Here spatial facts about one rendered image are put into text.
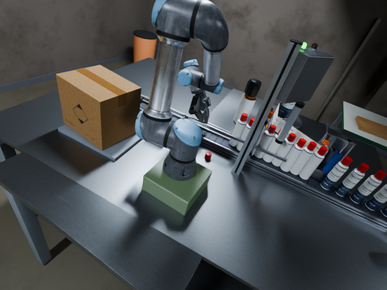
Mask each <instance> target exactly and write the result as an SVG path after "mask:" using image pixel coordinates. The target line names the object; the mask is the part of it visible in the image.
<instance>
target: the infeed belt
mask: <svg viewBox="0 0 387 290"><path fill-rule="evenodd" d="M148 104H149V103H148V102H146V101H143V100H142V103H141V104H140V108H142V109H144V108H145V107H146V106H148ZM172 115H173V116H172V120H173V121H176V120H178V119H182V118H181V117H179V116H176V115H174V114H172ZM200 129H201V130H202V136H203V137H205V138H207V139H210V140H212V141H213V142H216V143H218V144H220V145H222V146H225V147H227V148H229V149H231V150H233V151H235V152H238V153H240V152H239V151H238V150H237V149H236V147H232V146H230V145H229V141H230V139H228V138H226V137H224V136H221V135H219V134H217V133H215V132H212V131H210V130H208V129H205V128H203V127H201V126H200ZM250 158H251V159H253V160H255V161H258V162H260V163H262V164H264V165H266V166H268V167H270V168H273V169H275V170H277V171H279V172H281V173H283V174H286V175H288V176H290V177H293V178H295V179H296V180H299V181H301V182H303V183H305V184H308V185H310V186H312V187H314V188H316V189H318V190H321V191H323V192H325V193H327V194H330V195H331V196H334V197H336V198H338V199H340V200H343V201H345V202H347V203H349V204H351V205H353V206H356V207H358V208H360V209H362V210H364V211H366V212H369V213H371V214H373V215H375V216H378V217H379V218H381V219H384V220H386V221H387V218H386V217H384V216H383V215H382V214H381V213H380V210H381V209H383V208H382V207H379V208H378V209H376V210H375V211H370V210H369V209H367V208H366V207H365V202H366V200H363V201H362V202H360V203H359V204H355V203H353V202H352V201H351V200H350V199H349V197H350V196H351V195H352V194H351V193H347V194H346V195H345V196H344V197H340V196H338V195H337V194H336V193H335V191H334V190H335V189H336V188H337V187H335V186H333V187H331V188H330V190H324V189H323V188H322V187H321V186H320V183H321V182H322V181H319V180H317V179H315V178H313V177H309V179H308V180H306V181H305V180H302V179H301V178H300V177H299V175H292V174H291V173H290V172H288V173H286V172H283V171H281V169H280V167H275V166H274V165H273V164H272V163H267V162H265V161H263V158H261V159H258V158H256V157H255V156H254V155H253V156H251V157H250Z"/></svg>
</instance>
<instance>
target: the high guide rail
mask: <svg viewBox="0 0 387 290"><path fill-rule="evenodd" d="M142 97H144V99H145V100H147V101H149V98H147V97H145V96H143V95H141V98H142ZM170 111H172V112H174V113H177V114H178V115H180V116H184V115H185V114H183V113H181V112H179V111H177V110H175V109H172V108H170ZM186 117H188V119H190V120H192V121H194V122H196V123H199V124H201V125H203V126H205V127H207V128H210V129H212V130H214V131H217V132H219V133H221V134H223V135H226V136H228V137H230V138H232V139H234V140H237V141H239V142H241V143H244V140H242V139H240V138H238V137H236V136H233V135H231V134H229V133H227V132H224V131H222V130H220V129H218V128H215V127H213V126H211V125H208V124H206V123H204V122H202V121H200V120H197V119H195V118H193V117H191V116H188V115H186ZM186 117H185V118H186ZM255 149H257V150H259V151H261V152H264V153H266V154H268V155H270V156H272V157H275V158H277V159H280V160H281V161H284V162H286V160H287V159H285V158H283V157H280V156H278V155H276V154H274V153H272V152H269V151H267V150H265V149H263V148H261V147H258V146H256V147H255Z"/></svg>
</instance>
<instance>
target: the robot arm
mask: <svg viewBox="0 0 387 290"><path fill-rule="evenodd" d="M151 19H152V24H153V26H154V27H155V28H157V31H156V35H157V37H158V39H159V45H158V51H157V58H156V62H155V68H154V75H153V81H152V85H151V92H150V98H149V104H148V106H146V107H145V108H144V109H143V110H142V111H140V112H139V114H138V116H137V119H136V122H135V132H136V135H137V136H138V137H139V138H141V139H143V140H145V141H147V142H150V143H154V144H156V145H159V146H161V147H165V148H167V149H170V151H169V154H168V155H167V156H166V158H165V159H164V163H163V170H164V172H165V174H166V175H167V176H168V177H170V178H172V179H174V180H178V181H186V180H190V179H191V178H193V177H194V175H195V174H196V170H197V164H196V156H197V153H198V149H199V146H200V144H201V141H202V130H201V129H200V127H199V126H198V125H197V124H196V123H195V122H193V121H191V120H188V119H178V120H176V121H173V120H172V116H173V115H172V113H171V111H170V106H171V103H172V98H173V93H174V88H175V85H176V80H177V81H178V83H179V84H180V85H181V86H189V87H190V90H191V93H192V94H195V96H193V97H192V101H191V105H190V108H189V111H188V112H189V114H191V115H193V114H195V116H196V117H197V119H198V120H200V121H202V122H204V123H206V124H207V123H208V119H209V117H210V114H209V108H208V107H209V106H211V102H210V104H209V101H210V98H209V97H206V92H205V91H209V92H211V93H215V94H220V93H221V91H222V88H223V84H224V80H223V79H220V75H221V68H222V60H223V52H224V49H225V48H226V47H227V44H228V41H229V30H228V26H227V22H226V20H225V18H224V16H223V14H222V12H221V11H220V9H219V8H218V7H217V6H216V5H215V4H214V3H212V2H210V1H208V0H156V1H155V3H154V6H153V11H152V15H151ZM190 38H192V39H197V40H199V41H201V45H202V47H203V48H204V73H202V72H200V70H199V65H198V62H197V60H196V59H193V60H189V61H186V62H184V64H183V65H184V69H182V70H181V71H180V72H179V73H178V71H179V67H180V62H181V57H182V54H183V49H184V47H185V46H186V45H187V44H189V41H190ZM208 100H209V101H208ZM201 111H203V113H202V112H201ZM203 119H204V120H203Z"/></svg>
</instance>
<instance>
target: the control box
mask: <svg viewBox="0 0 387 290"><path fill-rule="evenodd" d="M334 58H335V57H334V56H332V55H330V54H327V53H325V52H323V51H320V50H319V49H317V50H316V51H314V50H311V49H310V48H306V49H305V50H302V49H300V51H299V53H298V55H297V57H296V59H295V61H294V64H293V66H292V68H291V70H290V72H289V74H288V76H287V78H286V80H285V82H284V84H283V86H282V88H281V90H280V92H279V94H278V96H277V99H278V100H279V101H281V102H282V103H284V104H288V103H293V102H302V101H309V100H310V99H311V97H312V95H313V94H314V92H315V91H316V89H317V87H318V85H319V84H320V82H321V80H322V79H323V77H324V75H325V73H326V72H327V70H328V69H329V67H330V65H331V63H332V62H333V60H334Z"/></svg>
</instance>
